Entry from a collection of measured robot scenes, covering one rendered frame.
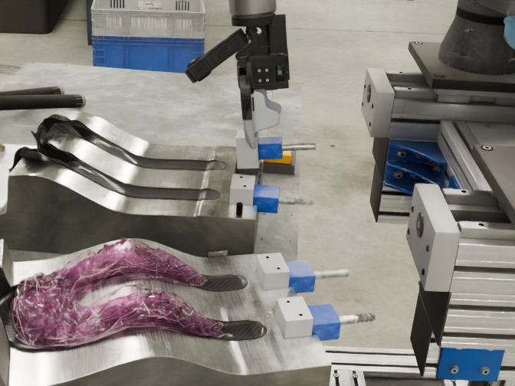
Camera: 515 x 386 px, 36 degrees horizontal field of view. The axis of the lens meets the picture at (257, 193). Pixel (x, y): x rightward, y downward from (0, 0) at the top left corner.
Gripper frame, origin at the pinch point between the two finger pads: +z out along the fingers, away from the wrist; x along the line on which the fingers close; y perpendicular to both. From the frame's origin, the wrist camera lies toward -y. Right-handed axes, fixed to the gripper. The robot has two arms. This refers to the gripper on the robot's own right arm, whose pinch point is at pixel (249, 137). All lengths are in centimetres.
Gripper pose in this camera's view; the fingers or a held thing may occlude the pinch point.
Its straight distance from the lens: 133.6
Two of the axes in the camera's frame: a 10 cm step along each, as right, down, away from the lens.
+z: 0.7, 9.4, 3.3
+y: 10.0, -0.5, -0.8
